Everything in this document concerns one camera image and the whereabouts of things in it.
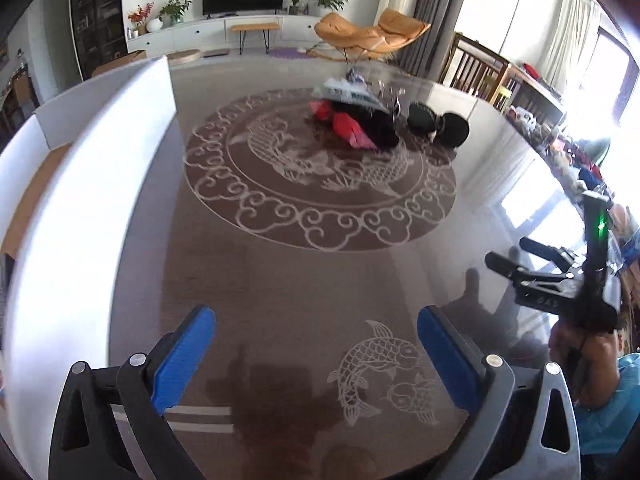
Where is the dark wooden slatted chair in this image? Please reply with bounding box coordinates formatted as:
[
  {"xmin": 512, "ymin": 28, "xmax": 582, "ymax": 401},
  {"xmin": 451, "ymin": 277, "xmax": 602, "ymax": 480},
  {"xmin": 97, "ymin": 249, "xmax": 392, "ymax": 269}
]
[{"xmin": 440, "ymin": 32, "xmax": 511, "ymax": 106}]

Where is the wooden dining chair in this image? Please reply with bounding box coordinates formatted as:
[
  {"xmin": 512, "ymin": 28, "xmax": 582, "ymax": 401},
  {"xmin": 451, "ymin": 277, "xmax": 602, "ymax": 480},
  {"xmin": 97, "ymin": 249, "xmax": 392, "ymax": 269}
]
[{"xmin": 10, "ymin": 72, "xmax": 41, "ymax": 111}]

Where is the white door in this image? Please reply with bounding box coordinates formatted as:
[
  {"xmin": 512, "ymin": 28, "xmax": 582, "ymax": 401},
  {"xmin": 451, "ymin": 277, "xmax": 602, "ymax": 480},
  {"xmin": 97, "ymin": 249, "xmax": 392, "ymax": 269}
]
[{"xmin": 44, "ymin": 0, "xmax": 70, "ymax": 78}]

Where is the wooden bench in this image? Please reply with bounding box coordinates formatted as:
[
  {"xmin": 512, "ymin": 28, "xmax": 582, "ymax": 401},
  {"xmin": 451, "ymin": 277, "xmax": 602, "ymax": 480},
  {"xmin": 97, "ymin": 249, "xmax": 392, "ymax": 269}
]
[{"xmin": 230, "ymin": 22, "xmax": 281, "ymax": 55}]

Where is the red packet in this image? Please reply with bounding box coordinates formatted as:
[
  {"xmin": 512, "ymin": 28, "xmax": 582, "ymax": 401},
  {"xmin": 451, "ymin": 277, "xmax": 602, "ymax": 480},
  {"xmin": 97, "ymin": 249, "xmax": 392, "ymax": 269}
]
[{"xmin": 308, "ymin": 100, "xmax": 378, "ymax": 151}]

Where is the clear bag with white contents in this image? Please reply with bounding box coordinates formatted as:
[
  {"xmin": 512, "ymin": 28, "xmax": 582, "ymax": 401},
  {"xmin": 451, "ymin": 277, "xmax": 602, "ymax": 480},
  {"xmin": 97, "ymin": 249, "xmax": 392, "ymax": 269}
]
[{"xmin": 311, "ymin": 77, "xmax": 386, "ymax": 111}]

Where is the brown fish-patterned desktop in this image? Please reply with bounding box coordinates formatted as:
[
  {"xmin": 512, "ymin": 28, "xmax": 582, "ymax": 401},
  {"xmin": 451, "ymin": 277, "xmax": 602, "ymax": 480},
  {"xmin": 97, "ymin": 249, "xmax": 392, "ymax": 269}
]
[{"xmin": 107, "ymin": 55, "xmax": 608, "ymax": 480}]

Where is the white sheer curtain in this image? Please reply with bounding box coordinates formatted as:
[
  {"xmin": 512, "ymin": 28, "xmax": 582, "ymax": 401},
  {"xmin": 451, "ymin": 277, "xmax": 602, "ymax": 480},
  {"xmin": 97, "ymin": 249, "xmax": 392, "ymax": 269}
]
[{"xmin": 537, "ymin": 0, "xmax": 601, "ymax": 91}]

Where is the black glass display cabinet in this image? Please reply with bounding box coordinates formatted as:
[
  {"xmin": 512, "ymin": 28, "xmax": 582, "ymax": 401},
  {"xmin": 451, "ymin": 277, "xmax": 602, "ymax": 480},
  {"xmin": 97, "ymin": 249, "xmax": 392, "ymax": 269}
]
[{"xmin": 70, "ymin": 0, "xmax": 128, "ymax": 81}]

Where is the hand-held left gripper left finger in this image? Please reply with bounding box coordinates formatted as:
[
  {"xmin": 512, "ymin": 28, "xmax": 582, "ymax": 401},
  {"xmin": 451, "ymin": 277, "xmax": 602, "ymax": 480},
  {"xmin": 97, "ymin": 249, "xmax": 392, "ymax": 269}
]
[{"xmin": 48, "ymin": 305, "xmax": 217, "ymax": 480}]

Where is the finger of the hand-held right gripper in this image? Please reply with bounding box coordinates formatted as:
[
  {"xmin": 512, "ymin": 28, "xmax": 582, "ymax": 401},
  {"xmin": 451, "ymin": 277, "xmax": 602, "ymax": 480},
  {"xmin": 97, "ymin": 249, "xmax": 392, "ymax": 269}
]
[
  {"xmin": 519, "ymin": 236, "xmax": 584, "ymax": 269},
  {"xmin": 484, "ymin": 251, "xmax": 532, "ymax": 287}
]

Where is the yellow green stool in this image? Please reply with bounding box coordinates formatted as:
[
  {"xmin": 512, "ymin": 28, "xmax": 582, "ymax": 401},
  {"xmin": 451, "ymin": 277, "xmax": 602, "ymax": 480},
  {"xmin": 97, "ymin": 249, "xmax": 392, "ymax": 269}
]
[{"xmin": 492, "ymin": 82, "xmax": 516, "ymax": 111}]

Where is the person's right hand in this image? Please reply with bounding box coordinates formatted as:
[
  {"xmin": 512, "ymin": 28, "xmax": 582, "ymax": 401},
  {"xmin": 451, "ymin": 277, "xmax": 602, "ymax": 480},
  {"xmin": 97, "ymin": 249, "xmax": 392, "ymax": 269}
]
[{"xmin": 547, "ymin": 317, "xmax": 622, "ymax": 409}]

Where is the brown cardboard box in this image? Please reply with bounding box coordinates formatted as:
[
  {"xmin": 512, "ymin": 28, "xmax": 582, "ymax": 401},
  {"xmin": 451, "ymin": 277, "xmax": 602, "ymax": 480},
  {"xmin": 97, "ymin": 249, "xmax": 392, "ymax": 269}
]
[{"xmin": 91, "ymin": 49, "xmax": 148, "ymax": 78}]

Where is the grey curtain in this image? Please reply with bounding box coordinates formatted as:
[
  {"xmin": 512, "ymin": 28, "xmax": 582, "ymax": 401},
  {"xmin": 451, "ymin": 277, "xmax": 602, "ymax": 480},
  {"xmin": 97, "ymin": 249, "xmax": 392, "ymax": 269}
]
[{"xmin": 395, "ymin": 0, "xmax": 473, "ymax": 78}]

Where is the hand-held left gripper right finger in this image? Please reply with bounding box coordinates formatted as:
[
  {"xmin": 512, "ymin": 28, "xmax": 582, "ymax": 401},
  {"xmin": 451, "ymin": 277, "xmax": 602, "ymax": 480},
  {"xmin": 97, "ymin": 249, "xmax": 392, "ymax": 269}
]
[{"xmin": 417, "ymin": 305, "xmax": 582, "ymax": 480}]

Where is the wooden side table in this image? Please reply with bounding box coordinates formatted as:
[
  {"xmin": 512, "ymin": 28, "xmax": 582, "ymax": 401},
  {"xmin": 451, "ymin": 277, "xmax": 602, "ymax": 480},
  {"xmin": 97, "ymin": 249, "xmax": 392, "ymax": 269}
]
[{"xmin": 500, "ymin": 62, "xmax": 568, "ymax": 121}]

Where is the red flower plant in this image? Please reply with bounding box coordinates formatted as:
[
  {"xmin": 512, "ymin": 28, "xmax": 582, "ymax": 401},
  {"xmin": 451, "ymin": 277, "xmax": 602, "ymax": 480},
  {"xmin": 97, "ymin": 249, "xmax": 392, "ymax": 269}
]
[{"xmin": 127, "ymin": 3, "xmax": 153, "ymax": 36}]

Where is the white TV cabinet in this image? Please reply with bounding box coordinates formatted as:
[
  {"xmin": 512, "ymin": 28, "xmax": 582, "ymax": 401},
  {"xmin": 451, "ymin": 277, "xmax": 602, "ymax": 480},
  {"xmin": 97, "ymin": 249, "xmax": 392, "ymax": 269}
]
[{"xmin": 125, "ymin": 12, "xmax": 326, "ymax": 56}]

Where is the orange rocking chair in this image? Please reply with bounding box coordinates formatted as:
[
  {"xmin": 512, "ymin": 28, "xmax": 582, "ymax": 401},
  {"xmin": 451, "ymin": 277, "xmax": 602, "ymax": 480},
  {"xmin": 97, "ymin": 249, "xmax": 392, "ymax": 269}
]
[{"xmin": 314, "ymin": 7, "xmax": 432, "ymax": 63}]

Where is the green potted plant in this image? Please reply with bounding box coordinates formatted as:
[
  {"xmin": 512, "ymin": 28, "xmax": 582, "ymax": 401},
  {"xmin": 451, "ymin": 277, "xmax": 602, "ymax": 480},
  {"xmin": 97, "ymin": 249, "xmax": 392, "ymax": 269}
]
[{"xmin": 159, "ymin": 0, "xmax": 192, "ymax": 27}]

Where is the white cardboard box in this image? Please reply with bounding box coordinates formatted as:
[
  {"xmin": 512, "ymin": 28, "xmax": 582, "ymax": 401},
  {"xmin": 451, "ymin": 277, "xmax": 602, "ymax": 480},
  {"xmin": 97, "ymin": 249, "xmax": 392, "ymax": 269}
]
[{"xmin": 0, "ymin": 55, "xmax": 178, "ymax": 461}]

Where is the rhinestone hair bow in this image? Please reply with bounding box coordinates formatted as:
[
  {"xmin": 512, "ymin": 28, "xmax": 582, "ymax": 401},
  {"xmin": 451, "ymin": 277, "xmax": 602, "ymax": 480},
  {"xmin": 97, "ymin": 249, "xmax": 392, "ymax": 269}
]
[{"xmin": 377, "ymin": 85, "xmax": 408, "ymax": 121}]

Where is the pile of clutter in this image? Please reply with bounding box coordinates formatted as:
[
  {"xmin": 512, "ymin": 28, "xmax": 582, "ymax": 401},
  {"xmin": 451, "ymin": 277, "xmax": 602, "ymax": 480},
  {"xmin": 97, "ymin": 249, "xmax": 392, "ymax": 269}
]
[{"xmin": 505, "ymin": 105, "xmax": 640, "ymax": 281}]

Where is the person's right forearm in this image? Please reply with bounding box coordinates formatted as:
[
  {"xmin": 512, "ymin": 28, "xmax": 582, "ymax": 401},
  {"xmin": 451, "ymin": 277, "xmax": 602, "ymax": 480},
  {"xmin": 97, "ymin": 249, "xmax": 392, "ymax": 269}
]
[{"xmin": 572, "ymin": 352, "xmax": 640, "ymax": 458}]

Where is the black knitted cloth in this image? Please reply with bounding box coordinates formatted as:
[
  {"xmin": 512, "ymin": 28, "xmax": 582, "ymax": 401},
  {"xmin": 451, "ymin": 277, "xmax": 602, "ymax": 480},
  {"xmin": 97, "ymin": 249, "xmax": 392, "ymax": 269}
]
[{"xmin": 320, "ymin": 101, "xmax": 401, "ymax": 151}]

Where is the beige oval pet bed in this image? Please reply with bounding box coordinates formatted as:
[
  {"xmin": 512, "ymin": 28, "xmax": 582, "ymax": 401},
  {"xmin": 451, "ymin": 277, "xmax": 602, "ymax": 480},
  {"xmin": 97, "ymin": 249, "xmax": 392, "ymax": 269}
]
[{"xmin": 165, "ymin": 49, "xmax": 202, "ymax": 66}]

